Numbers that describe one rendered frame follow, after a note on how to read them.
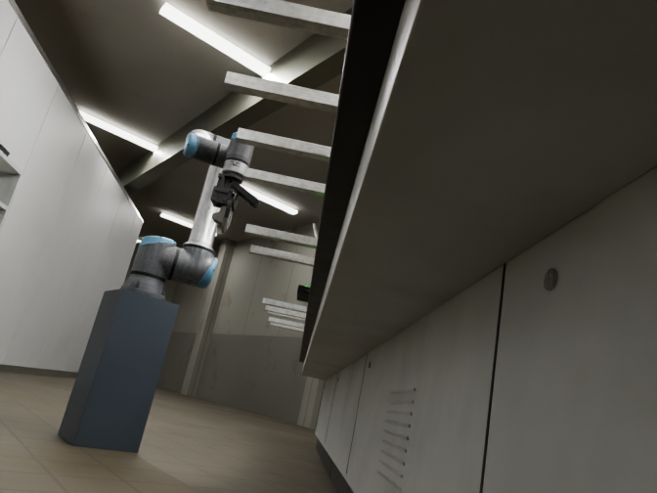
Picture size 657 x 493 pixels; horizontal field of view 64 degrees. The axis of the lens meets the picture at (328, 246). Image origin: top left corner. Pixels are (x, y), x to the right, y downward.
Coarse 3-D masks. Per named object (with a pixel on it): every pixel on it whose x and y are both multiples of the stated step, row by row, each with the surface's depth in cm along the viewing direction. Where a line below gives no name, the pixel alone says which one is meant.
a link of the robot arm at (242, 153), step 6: (234, 138) 191; (234, 144) 190; (240, 144) 190; (228, 150) 192; (234, 150) 190; (240, 150) 189; (246, 150) 191; (252, 150) 193; (228, 156) 190; (234, 156) 189; (240, 156) 189; (246, 156) 190; (246, 162) 190
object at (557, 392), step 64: (640, 192) 39; (576, 256) 47; (640, 256) 38; (448, 320) 87; (512, 320) 59; (576, 320) 45; (640, 320) 36; (384, 384) 136; (448, 384) 79; (512, 384) 55; (576, 384) 43; (640, 384) 35; (320, 448) 361; (384, 448) 118; (448, 448) 73; (512, 448) 52; (576, 448) 41; (640, 448) 34
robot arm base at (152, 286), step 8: (136, 272) 224; (144, 272) 224; (128, 280) 224; (136, 280) 223; (144, 280) 223; (152, 280) 224; (160, 280) 228; (120, 288) 224; (128, 288) 220; (136, 288) 220; (144, 288) 221; (152, 288) 223; (160, 288) 227; (152, 296) 222; (160, 296) 225
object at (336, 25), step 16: (208, 0) 91; (224, 0) 91; (240, 0) 92; (256, 0) 92; (272, 0) 92; (240, 16) 94; (256, 16) 93; (272, 16) 92; (288, 16) 91; (304, 16) 91; (320, 16) 92; (336, 16) 92; (320, 32) 94; (336, 32) 93
